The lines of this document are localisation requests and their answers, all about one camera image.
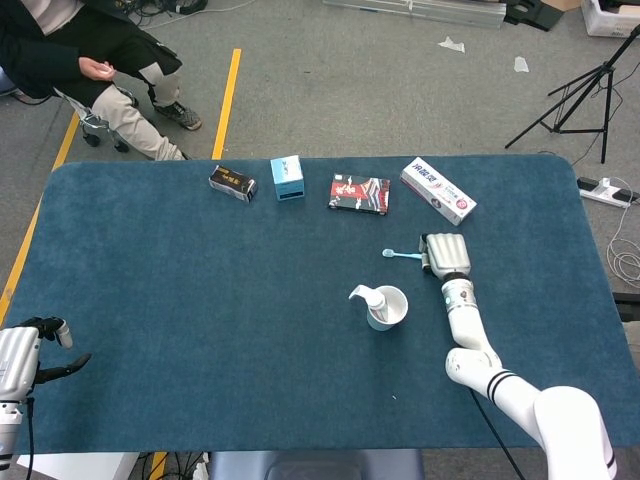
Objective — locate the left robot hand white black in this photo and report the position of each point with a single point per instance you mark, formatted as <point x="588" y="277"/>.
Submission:
<point x="15" y="360"/>

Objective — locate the toothpaste tube with white cap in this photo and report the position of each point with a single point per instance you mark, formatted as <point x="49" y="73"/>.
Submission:
<point x="377" y="302"/>

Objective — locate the light blue toothbrush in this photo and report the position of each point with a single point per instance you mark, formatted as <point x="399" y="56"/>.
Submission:
<point x="400" y="254"/>

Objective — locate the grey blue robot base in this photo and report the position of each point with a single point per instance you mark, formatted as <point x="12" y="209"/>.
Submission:
<point x="315" y="467"/>

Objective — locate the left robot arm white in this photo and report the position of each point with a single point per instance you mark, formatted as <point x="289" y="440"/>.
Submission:
<point x="7" y="430"/>

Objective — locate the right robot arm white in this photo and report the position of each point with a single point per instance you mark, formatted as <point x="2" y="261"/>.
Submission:
<point x="465" y="320"/>

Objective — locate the white pink toothpaste carton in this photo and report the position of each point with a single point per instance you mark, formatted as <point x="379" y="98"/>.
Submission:
<point x="440" y="192"/>

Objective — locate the white box under table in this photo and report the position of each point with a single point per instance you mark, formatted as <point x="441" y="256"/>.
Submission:
<point x="75" y="467"/>

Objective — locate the blue table cloth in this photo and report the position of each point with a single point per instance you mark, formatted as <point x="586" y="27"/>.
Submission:
<point x="200" y="300"/>

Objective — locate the chrome rolling stool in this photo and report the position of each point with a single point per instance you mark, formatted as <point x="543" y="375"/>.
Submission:
<point x="92" y="122"/>

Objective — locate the small dark printed box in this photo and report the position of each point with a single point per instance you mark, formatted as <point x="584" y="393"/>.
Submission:
<point x="232" y="182"/>

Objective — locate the seated person in black coat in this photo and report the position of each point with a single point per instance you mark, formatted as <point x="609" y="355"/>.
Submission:
<point x="60" y="50"/>

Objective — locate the light blue upright box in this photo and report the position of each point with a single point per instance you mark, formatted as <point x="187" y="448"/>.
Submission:
<point x="287" y="175"/>

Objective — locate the red black flat box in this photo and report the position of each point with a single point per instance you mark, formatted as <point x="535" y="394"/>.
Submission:
<point x="360" y="195"/>

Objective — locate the stack of aluminium profiles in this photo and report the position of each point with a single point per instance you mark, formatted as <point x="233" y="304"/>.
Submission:
<point x="415" y="10"/>

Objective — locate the white paper scrap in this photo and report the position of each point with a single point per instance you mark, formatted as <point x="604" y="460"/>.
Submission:
<point x="452" y="45"/>
<point x="521" y="64"/>

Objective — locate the black metal bar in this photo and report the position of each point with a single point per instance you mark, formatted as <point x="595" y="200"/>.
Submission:
<point x="627" y="307"/>

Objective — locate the white power strip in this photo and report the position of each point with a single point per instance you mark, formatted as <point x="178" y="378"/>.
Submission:
<point x="607" y="192"/>

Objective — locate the black flat stand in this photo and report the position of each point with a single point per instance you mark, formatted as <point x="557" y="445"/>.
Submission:
<point x="535" y="12"/>

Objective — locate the flat cardboard piece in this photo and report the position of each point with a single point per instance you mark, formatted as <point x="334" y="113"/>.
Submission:
<point x="562" y="4"/>

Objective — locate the white storage bin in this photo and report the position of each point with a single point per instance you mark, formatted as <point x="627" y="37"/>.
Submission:
<point x="607" y="20"/>

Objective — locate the black camera tripod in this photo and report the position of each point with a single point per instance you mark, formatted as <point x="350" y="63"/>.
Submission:
<point x="608" y="70"/>

